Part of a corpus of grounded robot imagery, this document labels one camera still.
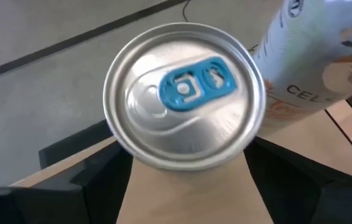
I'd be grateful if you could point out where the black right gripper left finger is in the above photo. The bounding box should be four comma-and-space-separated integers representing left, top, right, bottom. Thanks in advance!
0, 141, 133, 224

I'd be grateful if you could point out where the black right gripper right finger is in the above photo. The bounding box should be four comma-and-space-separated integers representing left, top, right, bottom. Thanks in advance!
243, 136, 352, 224

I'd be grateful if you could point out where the blue silver Red Bull can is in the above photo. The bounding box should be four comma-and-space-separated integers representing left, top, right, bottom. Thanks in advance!
102, 22, 267, 172

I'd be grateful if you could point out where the white Celsius can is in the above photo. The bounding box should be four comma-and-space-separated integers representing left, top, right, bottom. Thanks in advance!
252, 0, 352, 138

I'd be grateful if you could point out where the wooden shelf with black frame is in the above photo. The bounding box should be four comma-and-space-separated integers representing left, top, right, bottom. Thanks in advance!
9, 62, 352, 224

